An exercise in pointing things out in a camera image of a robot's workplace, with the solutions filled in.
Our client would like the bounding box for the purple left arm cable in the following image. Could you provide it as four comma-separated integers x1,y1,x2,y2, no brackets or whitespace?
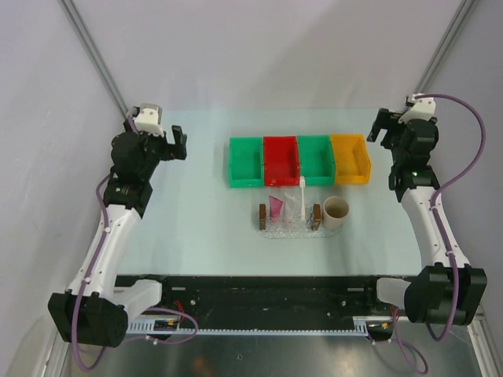
72,113,200,372

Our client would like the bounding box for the aluminium frame post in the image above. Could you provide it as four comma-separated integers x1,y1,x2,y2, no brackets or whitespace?
413,0,479,93
58,0,128,119

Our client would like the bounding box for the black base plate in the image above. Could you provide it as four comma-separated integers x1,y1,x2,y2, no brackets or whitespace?
113,274,409,330

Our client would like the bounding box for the green plastic bin with cup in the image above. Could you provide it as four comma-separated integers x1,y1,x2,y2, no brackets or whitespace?
297,135,336,186

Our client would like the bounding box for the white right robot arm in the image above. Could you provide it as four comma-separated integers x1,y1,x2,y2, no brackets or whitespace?
362,108,487,326

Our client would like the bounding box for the white toothbrush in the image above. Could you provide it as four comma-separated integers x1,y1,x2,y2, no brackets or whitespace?
299,176,306,221

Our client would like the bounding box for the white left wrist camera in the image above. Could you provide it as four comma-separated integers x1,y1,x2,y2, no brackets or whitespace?
127,103,164,137

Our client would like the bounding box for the aluminium frame post left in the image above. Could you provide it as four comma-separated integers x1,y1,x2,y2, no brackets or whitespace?
58,0,128,119

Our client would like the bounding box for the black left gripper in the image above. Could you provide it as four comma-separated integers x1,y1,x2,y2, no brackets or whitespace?
123,119,185,180

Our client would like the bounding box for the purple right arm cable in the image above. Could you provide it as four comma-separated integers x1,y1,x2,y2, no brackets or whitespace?
371,93,486,374

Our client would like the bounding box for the pink toothpaste tube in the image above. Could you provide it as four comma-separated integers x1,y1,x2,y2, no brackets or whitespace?
269,196,284,220

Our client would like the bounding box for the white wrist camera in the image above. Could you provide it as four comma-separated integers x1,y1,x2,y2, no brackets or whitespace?
398,93,436,124
127,103,164,137

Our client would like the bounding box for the red plastic bin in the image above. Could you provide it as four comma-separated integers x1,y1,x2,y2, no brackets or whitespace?
263,136,300,186

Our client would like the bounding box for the yellow plastic bin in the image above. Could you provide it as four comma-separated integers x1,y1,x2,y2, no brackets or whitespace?
329,134,372,185

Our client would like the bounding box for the aluminium frame post right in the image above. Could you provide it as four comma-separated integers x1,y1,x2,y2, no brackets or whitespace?
413,0,479,93

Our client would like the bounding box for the clear glass tray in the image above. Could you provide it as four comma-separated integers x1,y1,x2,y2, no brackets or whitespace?
252,203,343,240

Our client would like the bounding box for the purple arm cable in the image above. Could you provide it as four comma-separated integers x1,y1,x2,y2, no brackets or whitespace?
72,113,200,372
371,93,486,374

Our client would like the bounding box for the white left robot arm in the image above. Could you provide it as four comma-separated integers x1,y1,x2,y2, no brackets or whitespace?
48,126,187,347

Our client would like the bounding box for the white toothpaste tube red cap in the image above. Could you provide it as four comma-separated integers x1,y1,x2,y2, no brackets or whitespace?
283,192,298,223

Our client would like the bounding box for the grey slotted cable duct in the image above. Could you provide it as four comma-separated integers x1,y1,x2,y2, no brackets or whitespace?
127,316,369,337

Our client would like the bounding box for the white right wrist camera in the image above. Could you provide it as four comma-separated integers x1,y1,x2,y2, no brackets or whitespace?
398,93,436,124

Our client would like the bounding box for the green plastic bin far left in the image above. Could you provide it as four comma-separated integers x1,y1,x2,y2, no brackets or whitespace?
228,137,264,188

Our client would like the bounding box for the beige cup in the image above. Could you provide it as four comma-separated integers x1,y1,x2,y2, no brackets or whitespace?
322,196,350,230

